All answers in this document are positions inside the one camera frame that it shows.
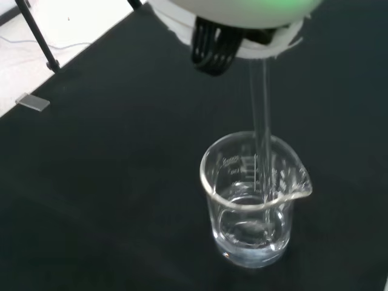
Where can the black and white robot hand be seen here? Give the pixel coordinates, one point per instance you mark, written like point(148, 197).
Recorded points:
point(230, 18)

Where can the black bench cloth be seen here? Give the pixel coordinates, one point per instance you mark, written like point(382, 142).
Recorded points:
point(121, 197)

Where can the clear glass beaker with water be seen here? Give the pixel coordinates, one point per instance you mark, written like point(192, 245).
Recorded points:
point(251, 242)

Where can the small clear plastic block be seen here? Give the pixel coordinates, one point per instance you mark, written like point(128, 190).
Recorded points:
point(32, 103)

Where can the black tripod leg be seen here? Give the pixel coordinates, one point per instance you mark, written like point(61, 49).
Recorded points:
point(39, 39)
point(135, 3)

